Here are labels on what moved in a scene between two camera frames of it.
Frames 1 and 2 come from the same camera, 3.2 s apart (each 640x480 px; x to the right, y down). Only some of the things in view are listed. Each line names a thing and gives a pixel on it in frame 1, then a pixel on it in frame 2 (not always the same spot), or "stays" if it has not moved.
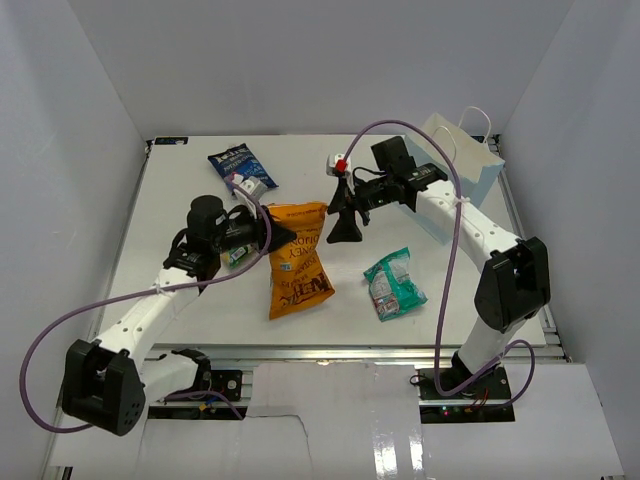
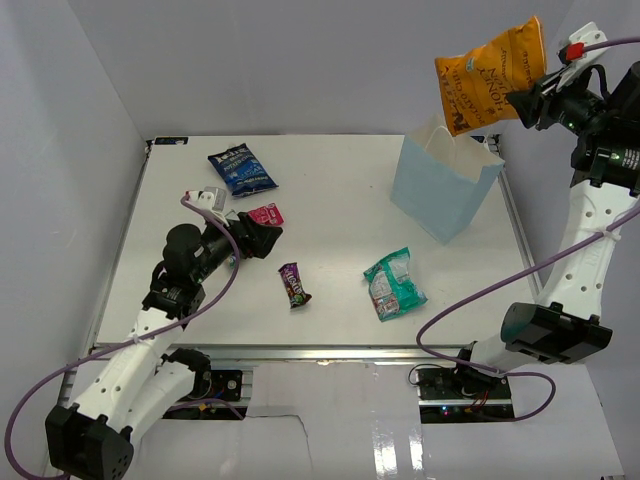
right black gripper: (346, 228) -> (527, 102)
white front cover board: (359, 420) stays
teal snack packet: (392, 287) stays
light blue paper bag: (478, 165) stays
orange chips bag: (299, 272) -> (476, 85)
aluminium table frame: (304, 250) stays
